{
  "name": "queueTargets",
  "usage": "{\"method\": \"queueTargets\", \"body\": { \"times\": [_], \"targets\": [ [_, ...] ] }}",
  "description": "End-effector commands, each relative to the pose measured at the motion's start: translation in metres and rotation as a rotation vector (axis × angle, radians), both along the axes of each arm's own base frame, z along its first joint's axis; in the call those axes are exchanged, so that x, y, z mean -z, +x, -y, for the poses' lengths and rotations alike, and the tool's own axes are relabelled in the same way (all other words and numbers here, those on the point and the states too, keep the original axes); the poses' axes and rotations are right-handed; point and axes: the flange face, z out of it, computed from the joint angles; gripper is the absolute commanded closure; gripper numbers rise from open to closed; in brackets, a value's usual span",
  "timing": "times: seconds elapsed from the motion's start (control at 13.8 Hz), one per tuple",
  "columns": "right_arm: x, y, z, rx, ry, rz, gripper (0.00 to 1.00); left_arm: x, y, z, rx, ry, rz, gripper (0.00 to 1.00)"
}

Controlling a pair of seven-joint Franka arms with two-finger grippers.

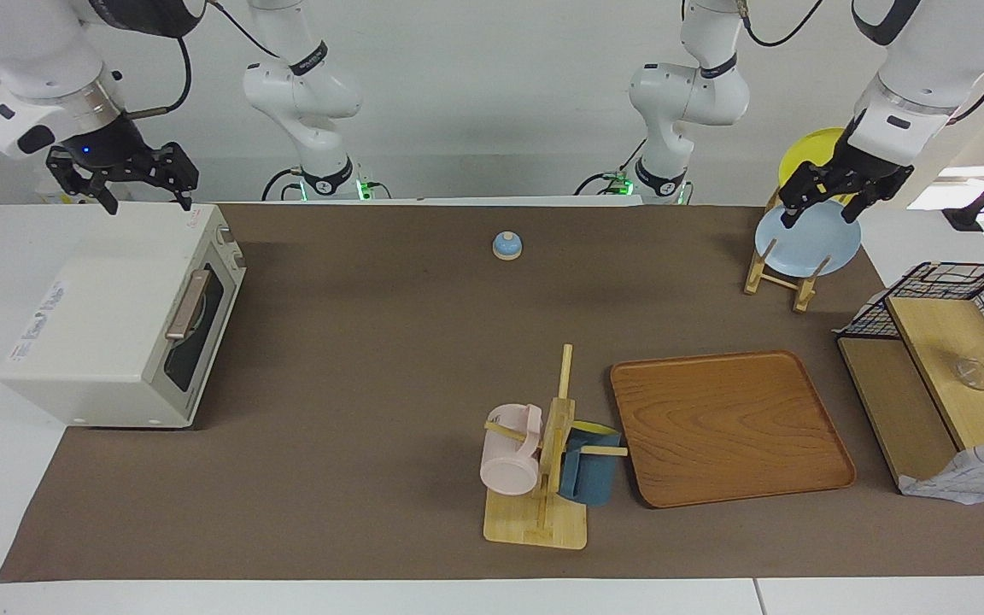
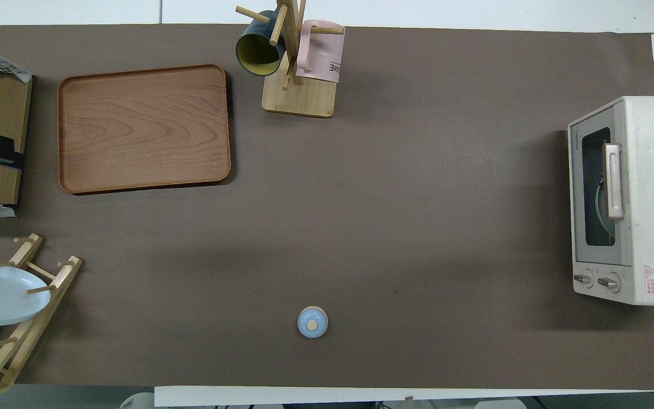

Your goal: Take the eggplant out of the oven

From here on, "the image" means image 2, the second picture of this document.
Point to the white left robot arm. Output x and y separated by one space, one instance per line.
137 401

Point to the white toaster oven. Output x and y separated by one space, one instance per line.
653 227

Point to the silver oven knob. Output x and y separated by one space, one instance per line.
609 283
583 280

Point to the brown table mat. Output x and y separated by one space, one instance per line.
395 227

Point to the pink mug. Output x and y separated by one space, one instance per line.
318 54

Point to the wooden mug tree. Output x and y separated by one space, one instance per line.
304 96

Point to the blue call bell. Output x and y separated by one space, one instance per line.
312 322

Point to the dark blue mug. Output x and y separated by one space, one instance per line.
256 48

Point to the brown wooden tray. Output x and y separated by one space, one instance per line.
142 128

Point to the wooden dish rack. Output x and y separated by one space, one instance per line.
57 281

